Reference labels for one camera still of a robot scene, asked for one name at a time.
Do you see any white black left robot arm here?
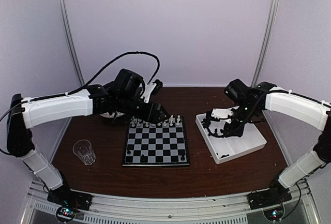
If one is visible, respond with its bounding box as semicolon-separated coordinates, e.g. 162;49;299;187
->
3;69;169;205

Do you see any white plastic tray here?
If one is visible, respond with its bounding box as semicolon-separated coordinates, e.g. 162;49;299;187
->
195;113;267;164

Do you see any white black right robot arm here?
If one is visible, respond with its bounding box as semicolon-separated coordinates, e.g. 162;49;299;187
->
223;79;330;204

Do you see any left aluminium frame post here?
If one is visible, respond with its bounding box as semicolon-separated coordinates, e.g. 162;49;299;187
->
58;0;85;86

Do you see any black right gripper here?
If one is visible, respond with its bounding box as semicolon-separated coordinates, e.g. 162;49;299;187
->
223;102;259;138

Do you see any black chess pieces pile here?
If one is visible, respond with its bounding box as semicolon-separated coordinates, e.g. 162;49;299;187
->
201;118;210;129

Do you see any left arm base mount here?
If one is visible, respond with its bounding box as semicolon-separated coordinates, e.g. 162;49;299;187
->
47;191;93;223

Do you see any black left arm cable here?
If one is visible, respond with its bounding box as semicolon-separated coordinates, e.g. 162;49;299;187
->
77;50;161;95

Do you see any black white chessboard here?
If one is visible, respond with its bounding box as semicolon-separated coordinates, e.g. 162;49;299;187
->
122;115;190;167

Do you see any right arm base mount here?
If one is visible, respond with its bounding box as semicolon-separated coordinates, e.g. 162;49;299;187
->
247;189;292;222

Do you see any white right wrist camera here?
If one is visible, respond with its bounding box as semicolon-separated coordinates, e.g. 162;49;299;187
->
211;108;233;120

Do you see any floral ceramic plate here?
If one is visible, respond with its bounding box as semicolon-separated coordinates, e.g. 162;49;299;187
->
100;112;125;119

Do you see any clear drinking glass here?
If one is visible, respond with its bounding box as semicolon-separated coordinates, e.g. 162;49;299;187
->
72;139;96;166

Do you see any right aluminium frame post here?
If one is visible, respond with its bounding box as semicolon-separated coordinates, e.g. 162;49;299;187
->
251;0;279;86

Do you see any aluminium frame post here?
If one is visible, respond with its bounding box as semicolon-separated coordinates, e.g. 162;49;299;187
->
58;0;85;86
251;0;279;86

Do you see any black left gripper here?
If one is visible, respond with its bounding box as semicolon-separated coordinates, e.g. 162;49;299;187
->
116;94;170;125

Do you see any front aluminium rail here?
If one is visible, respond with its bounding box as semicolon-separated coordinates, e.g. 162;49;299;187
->
17;184;321;223

